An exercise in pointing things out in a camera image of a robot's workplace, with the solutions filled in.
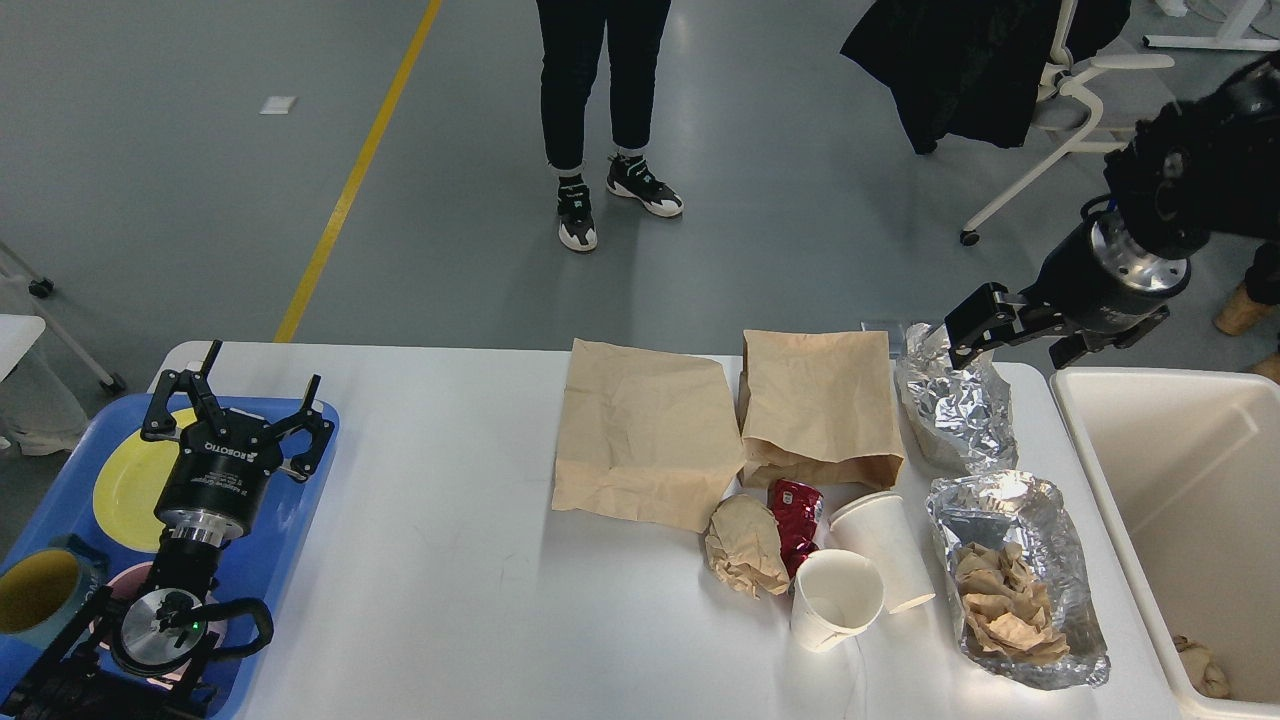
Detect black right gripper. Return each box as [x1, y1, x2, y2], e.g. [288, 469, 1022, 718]
[943, 211, 1190, 372]

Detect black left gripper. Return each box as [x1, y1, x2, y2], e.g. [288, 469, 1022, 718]
[141, 340, 337, 541]

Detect yellow plastic plate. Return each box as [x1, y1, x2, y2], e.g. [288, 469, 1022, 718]
[86, 398, 180, 553]

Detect pink ribbed mug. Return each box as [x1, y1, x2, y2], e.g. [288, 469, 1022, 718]
[90, 562, 229, 687]

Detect brown paper bag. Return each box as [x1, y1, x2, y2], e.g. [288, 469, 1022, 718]
[739, 329, 905, 491]
[550, 340, 745, 533]

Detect teal mug yellow inside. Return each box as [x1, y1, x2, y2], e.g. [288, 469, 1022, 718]
[1, 534, 109, 650]

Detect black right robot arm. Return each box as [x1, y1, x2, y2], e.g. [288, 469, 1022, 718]
[945, 53, 1279, 370]

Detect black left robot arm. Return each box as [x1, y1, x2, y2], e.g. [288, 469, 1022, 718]
[3, 343, 339, 719]

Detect crumpled aluminium foil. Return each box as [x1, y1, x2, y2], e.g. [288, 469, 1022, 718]
[893, 323, 1018, 477]

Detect blue plastic tray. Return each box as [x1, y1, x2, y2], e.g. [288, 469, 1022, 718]
[1, 395, 339, 719]

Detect white plastic bin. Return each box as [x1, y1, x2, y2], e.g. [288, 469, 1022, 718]
[1051, 368, 1279, 719]

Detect seated person foot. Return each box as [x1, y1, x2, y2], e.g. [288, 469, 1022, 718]
[1213, 242, 1279, 336]

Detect white office chair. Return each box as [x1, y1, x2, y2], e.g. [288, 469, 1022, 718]
[959, 1, 1175, 247]

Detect lying white paper cup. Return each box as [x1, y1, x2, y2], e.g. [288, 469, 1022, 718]
[829, 491, 936, 614]

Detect black jacket on chair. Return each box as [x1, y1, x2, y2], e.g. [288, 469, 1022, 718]
[840, 0, 1133, 156]

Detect foil bag with paper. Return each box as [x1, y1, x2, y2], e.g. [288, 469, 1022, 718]
[925, 470, 1111, 691]

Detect crushed red can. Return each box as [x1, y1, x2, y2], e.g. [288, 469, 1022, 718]
[768, 479, 823, 579]

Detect upright white paper cup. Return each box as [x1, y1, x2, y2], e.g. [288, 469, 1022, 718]
[790, 550, 884, 653]

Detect crumpled brown paper ball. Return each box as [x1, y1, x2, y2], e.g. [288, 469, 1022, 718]
[704, 495, 790, 598]

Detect crumpled paper in bin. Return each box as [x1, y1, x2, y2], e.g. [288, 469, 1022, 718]
[1172, 635, 1233, 700]

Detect standing person legs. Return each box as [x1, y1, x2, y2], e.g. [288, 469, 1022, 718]
[536, 0, 685, 252]

